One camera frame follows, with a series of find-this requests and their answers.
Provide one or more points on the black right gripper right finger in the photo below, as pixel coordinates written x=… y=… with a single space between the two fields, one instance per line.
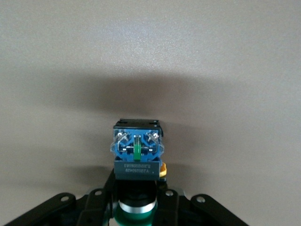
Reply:
x=174 y=207

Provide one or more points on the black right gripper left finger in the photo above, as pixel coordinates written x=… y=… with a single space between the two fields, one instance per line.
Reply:
x=94 y=207

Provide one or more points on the green push button blue block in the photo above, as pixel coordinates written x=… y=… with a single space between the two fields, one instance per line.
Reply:
x=136 y=141

